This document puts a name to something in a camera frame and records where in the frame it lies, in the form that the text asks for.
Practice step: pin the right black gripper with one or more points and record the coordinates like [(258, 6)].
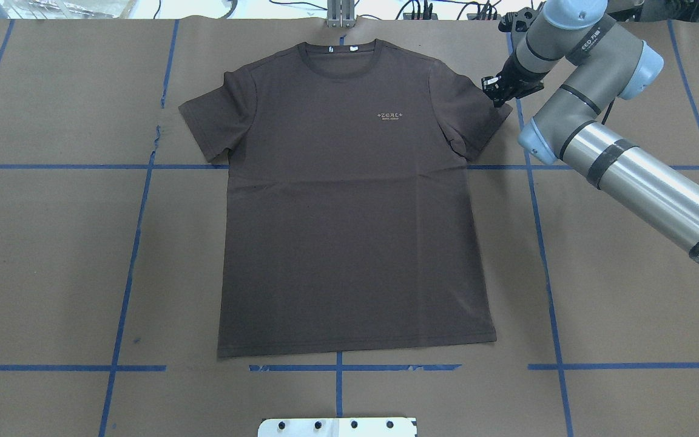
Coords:
[(514, 77)]

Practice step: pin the aluminium camera post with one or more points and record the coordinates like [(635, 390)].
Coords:
[(341, 14)]

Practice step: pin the dark brown t-shirt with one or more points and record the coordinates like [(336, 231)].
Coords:
[(349, 223)]

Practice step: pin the white arm mounting base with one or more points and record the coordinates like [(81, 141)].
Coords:
[(353, 426)]

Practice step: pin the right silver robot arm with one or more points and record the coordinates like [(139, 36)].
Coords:
[(610, 64)]

